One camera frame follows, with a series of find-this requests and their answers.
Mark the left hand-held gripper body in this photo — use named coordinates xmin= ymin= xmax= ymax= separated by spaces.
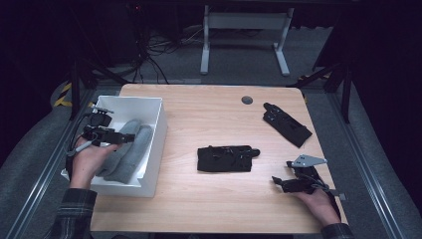
xmin=82 ymin=105 xmax=124 ymax=147

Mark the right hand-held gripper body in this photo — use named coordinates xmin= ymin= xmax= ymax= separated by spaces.
xmin=281 ymin=154 xmax=328 ymax=195

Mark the white storage box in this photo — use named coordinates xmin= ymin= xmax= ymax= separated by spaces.
xmin=60 ymin=95 xmax=168 ymax=199

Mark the person's right hand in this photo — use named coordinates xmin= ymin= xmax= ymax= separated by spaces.
xmin=293 ymin=188 xmax=342 ymax=228

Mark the person's left hand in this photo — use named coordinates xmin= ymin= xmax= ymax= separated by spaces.
xmin=68 ymin=136 xmax=123 ymax=190

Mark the black metal stand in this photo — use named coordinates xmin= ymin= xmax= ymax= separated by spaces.
xmin=67 ymin=54 xmax=131 ymax=121
xmin=287 ymin=58 xmax=353 ymax=124

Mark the black glove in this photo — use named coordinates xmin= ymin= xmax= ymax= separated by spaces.
xmin=196 ymin=144 xmax=262 ymax=173
xmin=262 ymin=102 xmax=314 ymax=148

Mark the yellow black hazard tape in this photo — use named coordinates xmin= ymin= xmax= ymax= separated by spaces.
xmin=53 ymin=82 xmax=98 ymax=109

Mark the left hand-held gripper cable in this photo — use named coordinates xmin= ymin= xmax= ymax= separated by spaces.
xmin=65 ymin=111 xmax=98 ymax=180

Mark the hand-held gripper cable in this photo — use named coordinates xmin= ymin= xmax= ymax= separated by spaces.
xmin=312 ymin=178 xmax=347 ymax=218
xmin=65 ymin=111 xmax=98 ymax=180

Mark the right hand-held gripper cable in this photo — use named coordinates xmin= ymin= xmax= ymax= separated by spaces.
xmin=312 ymin=178 xmax=347 ymax=218

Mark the metal floor rail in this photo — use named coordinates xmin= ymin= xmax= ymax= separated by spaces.
xmin=326 ymin=83 xmax=405 ymax=239
xmin=4 ymin=89 xmax=98 ymax=239

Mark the bundle of floor cables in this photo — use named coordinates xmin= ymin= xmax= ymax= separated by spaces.
xmin=130 ymin=24 xmax=207 ymax=85

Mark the white metal desk frame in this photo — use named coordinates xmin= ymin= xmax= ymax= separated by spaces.
xmin=199 ymin=4 xmax=296 ymax=77

